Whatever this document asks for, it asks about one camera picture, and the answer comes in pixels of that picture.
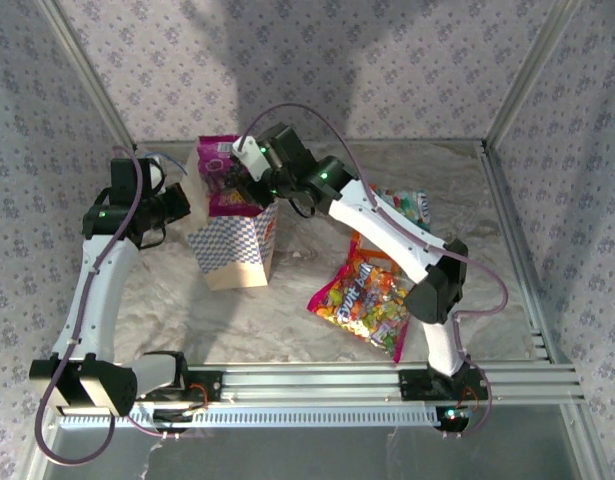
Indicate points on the fruit ball candy bag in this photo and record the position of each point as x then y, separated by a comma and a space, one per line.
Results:
359, 305

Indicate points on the aluminium table end rail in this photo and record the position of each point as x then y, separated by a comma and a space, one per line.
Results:
437, 142

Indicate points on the aluminium frame leg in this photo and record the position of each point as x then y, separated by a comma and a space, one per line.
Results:
34, 455
584, 445

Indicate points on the blue checkered paper bag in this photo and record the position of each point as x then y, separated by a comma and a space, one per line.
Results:
237, 250

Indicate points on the round black controller board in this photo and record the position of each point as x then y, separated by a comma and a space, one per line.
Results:
452, 420
172, 422

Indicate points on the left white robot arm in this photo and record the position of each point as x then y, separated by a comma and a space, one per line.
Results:
94, 300

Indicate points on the green Fox's candy bag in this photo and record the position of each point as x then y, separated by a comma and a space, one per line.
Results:
407, 205

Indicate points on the wide aluminium base rail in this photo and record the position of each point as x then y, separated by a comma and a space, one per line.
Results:
312, 385

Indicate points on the magenta purple snack bag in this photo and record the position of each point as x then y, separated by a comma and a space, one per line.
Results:
217, 170

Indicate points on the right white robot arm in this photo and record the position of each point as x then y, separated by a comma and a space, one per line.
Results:
387, 230

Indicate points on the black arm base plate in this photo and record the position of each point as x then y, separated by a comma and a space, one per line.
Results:
417, 385
207, 385

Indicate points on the aluminium table side rail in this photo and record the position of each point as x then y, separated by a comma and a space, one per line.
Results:
512, 240

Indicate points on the aluminium frame post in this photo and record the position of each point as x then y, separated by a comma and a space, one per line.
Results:
527, 65
87, 75

